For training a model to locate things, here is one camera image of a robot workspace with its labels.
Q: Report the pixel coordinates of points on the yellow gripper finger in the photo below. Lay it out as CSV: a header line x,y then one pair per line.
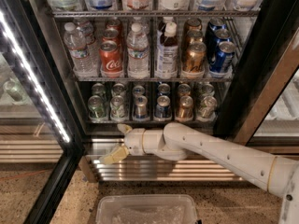
x,y
118,153
124,128

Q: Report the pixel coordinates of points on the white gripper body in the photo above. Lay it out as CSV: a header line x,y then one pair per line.
x,y
134,143

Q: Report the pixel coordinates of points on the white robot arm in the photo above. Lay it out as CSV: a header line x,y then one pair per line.
x,y
274,174

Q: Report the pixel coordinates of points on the white green can front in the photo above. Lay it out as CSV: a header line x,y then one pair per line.
x,y
117,105

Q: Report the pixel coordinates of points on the white green can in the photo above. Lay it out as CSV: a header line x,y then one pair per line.
x,y
117,105
118,89

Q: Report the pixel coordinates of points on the blue silver can front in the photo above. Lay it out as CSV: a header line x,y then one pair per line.
x,y
141,111

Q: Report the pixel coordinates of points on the blue silver can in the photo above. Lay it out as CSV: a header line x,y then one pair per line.
x,y
141,111
138,90

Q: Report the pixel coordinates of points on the white green can rear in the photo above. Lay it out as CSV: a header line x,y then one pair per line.
x,y
118,89

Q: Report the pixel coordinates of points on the dark blue can front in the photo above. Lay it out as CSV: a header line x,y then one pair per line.
x,y
163,108

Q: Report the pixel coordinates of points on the blue silver can rear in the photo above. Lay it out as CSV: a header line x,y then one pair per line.
x,y
138,90

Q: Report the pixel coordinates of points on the gold can bottom front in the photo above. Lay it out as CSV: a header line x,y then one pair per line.
x,y
185,106

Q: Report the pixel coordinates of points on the gold can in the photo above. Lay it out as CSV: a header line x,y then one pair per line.
x,y
192,24
194,59
184,90
193,36
185,106

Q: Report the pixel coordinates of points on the gold can bottom rear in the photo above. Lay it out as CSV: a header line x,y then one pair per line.
x,y
184,90

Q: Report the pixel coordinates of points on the red cola can front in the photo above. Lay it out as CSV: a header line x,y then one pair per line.
x,y
110,58

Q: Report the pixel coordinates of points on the red cola can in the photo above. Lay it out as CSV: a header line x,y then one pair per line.
x,y
115,24
110,58
111,34

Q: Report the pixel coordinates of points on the pale can bottom front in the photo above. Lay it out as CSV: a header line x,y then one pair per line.
x,y
207,107

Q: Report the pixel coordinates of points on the pale can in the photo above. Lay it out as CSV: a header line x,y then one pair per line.
x,y
207,107
205,89

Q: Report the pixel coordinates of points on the glass fridge door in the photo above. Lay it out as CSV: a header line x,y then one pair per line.
x,y
35,160

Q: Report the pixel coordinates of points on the pale can bottom rear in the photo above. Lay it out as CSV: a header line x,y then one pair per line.
x,y
205,89

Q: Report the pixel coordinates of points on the red cola can middle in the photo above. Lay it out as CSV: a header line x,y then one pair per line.
x,y
111,34

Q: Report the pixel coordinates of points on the gold can middle front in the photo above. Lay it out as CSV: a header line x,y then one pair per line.
x,y
194,59

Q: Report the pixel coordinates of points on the red cola can rear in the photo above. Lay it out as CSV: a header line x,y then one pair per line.
x,y
115,24

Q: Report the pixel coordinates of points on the blue can middle front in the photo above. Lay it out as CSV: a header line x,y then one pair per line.
x,y
222,59

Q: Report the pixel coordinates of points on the gold can middle centre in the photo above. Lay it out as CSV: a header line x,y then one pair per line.
x,y
193,36

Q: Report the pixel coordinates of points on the gold can middle rear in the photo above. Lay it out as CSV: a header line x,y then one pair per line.
x,y
192,24

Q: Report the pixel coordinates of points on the blue can middle centre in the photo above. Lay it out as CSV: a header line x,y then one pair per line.
x,y
215,38

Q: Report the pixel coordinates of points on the blue can middle rear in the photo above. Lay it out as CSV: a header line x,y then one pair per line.
x,y
215,24

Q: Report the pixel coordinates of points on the clear plastic bin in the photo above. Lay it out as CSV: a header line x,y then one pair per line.
x,y
147,209

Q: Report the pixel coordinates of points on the centre water bottle front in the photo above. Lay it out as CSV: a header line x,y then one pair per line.
x,y
138,50

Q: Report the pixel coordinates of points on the water bottle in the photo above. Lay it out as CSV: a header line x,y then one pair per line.
x,y
76,43
86,28
138,50

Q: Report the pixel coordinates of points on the brown tea bottle front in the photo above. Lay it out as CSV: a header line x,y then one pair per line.
x,y
167,61

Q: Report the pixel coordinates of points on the brown tea bottle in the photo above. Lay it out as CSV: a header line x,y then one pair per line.
x,y
167,61
164,24

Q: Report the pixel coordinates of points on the front left water bottle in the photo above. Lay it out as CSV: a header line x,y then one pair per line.
x,y
76,43

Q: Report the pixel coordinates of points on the brown tea bottle rear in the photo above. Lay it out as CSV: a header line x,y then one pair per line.
x,y
164,24

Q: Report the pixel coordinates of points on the rear left water bottle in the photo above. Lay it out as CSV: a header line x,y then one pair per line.
x,y
86,28

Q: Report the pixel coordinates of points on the white LED light strip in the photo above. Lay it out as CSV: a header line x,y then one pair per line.
x,y
33,78

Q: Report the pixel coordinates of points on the middle wire shelf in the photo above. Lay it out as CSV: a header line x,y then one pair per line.
x,y
154,79

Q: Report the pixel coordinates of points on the wire shelf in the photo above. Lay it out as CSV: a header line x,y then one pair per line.
x,y
154,79
152,13

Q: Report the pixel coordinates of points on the upper wire shelf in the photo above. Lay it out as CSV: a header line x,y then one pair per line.
x,y
152,13

